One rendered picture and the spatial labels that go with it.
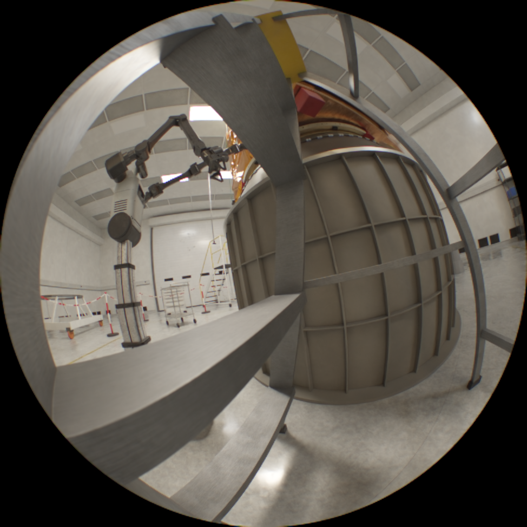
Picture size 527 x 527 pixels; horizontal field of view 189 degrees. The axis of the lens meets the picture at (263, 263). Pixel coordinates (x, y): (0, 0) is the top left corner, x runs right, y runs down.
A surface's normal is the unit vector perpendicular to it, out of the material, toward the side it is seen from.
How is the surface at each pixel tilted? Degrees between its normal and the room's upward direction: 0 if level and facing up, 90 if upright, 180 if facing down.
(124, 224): 90
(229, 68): 180
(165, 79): 180
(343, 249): 90
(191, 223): 90
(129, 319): 90
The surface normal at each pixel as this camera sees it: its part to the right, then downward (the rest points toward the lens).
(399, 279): -0.28, -0.06
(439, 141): -0.92, 0.14
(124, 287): 0.36, -0.18
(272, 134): 0.18, 0.98
